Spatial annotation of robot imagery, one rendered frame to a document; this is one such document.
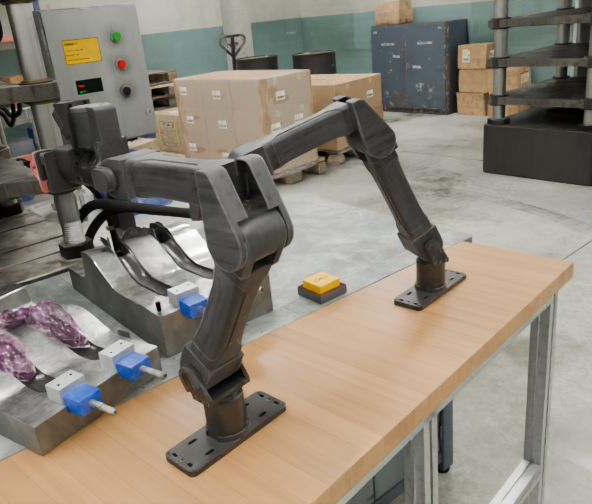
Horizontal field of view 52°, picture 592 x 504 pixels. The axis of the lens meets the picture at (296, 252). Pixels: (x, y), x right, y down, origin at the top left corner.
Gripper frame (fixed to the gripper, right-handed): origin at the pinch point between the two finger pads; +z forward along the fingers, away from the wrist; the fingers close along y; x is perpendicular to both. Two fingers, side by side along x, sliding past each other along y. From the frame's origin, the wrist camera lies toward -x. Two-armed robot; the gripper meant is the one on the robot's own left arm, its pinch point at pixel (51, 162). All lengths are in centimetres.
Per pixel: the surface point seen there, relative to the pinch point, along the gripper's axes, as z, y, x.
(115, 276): 12.8, -13.4, 29.4
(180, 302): -11.3, -12.9, 29.7
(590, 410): -46, -147, 121
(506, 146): 109, -417, 93
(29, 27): 59, -30, -24
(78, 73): 71, -47, -11
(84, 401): -20.1, 13.5, 33.5
